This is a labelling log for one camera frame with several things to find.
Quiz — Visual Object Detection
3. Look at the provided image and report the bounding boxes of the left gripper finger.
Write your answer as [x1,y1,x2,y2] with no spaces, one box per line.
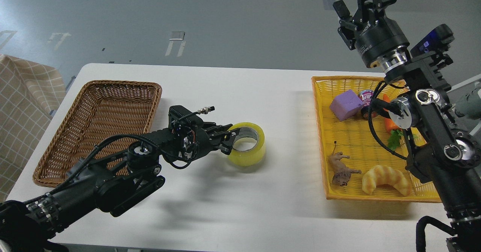
[214,134,237,155]
[205,123,240,138]

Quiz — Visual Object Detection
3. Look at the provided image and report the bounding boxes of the beige checkered cloth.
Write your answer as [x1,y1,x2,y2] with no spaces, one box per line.
[0,54,66,201]

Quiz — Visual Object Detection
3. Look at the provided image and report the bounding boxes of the orange toy carrot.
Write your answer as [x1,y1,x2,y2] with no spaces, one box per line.
[384,118,404,151]

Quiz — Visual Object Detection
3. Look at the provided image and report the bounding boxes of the yellow tape roll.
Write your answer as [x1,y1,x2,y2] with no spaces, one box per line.
[228,122,266,167]

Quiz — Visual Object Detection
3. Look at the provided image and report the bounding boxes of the yellow plastic basket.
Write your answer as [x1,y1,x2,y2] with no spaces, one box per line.
[312,76,440,203]

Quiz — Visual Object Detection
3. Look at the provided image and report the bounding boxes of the person in dark clothes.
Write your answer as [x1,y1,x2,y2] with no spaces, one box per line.
[455,86,481,120]

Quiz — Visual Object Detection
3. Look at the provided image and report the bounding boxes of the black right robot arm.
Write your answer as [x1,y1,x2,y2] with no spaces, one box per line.
[333,0,480,252]

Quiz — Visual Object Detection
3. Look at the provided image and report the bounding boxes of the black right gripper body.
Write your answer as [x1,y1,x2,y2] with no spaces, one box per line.
[354,11,410,68]

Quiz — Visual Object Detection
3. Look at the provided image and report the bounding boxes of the brown wicker basket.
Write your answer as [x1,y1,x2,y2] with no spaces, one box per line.
[32,80,163,188]

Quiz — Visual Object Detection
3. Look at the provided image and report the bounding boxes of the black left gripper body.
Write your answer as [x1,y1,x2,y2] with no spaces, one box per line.
[184,125,216,161]

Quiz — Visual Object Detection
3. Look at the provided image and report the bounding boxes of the purple foam block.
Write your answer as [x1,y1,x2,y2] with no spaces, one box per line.
[329,90,363,121]

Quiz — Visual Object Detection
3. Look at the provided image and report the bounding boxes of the toy croissant bread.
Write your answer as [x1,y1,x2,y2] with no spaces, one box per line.
[362,165,411,196]

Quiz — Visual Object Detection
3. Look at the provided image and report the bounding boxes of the small pink can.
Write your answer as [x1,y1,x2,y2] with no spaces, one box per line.
[358,89,378,120]

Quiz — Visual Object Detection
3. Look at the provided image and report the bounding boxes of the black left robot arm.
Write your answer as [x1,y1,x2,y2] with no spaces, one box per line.
[0,106,241,252]

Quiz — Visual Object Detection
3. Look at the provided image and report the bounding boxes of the brown toy dinosaur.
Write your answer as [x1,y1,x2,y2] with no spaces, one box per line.
[328,141,362,187]

